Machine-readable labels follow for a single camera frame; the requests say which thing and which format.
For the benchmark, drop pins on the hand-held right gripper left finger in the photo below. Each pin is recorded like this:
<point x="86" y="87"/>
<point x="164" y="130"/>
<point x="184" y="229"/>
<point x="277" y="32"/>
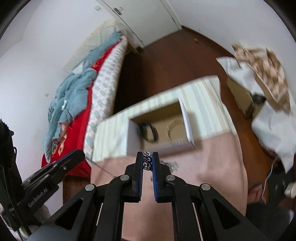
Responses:
<point x="140" y="171"/>

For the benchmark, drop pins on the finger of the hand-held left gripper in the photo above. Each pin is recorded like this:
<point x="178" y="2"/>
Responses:
<point x="72" y="162"/>
<point x="69" y="156"/>

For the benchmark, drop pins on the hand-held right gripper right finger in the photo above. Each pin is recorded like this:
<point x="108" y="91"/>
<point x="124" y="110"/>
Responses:
<point x="154" y="176"/>

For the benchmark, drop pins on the white cardboard box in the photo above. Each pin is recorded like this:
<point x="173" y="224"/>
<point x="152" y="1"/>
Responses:
<point x="161" y="129"/>

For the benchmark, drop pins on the person's left forearm black sleeve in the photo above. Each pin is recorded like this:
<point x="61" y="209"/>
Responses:
<point x="9" y="148"/>

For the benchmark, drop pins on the bed with red sheet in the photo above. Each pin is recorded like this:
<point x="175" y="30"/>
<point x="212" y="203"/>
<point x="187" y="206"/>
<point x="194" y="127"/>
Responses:
<point x="77" y="120"/>

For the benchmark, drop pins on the pink cloth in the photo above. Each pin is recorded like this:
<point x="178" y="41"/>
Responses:
<point x="208" y="162"/>

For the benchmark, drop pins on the checked mattress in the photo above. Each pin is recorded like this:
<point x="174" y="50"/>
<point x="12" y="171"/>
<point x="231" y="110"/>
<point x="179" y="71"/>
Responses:
<point x="105" y="85"/>

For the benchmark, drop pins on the striped open box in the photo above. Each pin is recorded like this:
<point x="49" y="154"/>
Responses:
<point x="203" y="102"/>

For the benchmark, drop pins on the cream pillow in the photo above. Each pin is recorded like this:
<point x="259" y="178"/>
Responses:
<point x="92" y="44"/>

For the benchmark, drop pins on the dark grey chair seat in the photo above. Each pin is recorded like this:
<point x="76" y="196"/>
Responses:
<point x="266" y="220"/>

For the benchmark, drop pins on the white cloth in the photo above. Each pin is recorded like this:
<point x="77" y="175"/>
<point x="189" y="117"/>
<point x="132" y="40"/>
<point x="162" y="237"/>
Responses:
<point x="272" y="129"/>

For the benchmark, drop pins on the black bag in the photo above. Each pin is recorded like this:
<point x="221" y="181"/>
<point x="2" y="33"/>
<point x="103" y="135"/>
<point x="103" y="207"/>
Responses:
<point x="282" y="183"/>

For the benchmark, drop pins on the white door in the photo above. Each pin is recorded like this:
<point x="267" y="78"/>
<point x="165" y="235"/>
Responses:
<point x="143" y="20"/>

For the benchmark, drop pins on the beige patterned cloth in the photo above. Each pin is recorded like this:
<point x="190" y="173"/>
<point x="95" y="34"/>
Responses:
<point x="270" y="74"/>

